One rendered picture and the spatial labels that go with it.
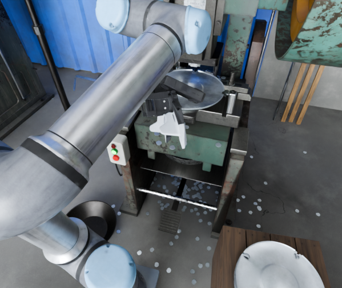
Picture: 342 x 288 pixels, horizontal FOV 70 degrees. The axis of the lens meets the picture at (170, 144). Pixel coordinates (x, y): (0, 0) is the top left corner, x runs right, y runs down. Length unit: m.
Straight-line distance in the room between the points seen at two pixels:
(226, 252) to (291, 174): 0.96
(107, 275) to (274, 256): 0.62
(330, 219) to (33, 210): 1.61
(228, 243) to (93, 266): 0.56
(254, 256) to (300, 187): 0.87
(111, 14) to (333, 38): 0.47
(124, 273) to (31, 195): 0.40
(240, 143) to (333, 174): 1.10
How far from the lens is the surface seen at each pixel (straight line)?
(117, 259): 0.68
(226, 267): 1.03
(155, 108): 0.58
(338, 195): 1.88
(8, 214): 0.33
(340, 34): 0.67
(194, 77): 1.07
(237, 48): 1.22
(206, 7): 0.91
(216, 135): 0.99
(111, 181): 1.67
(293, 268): 1.06
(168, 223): 1.28
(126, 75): 0.37
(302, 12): 1.03
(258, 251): 1.04
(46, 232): 0.58
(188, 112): 0.86
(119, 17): 0.51
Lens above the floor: 1.30
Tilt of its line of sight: 44 degrees down
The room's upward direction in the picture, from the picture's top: straight up
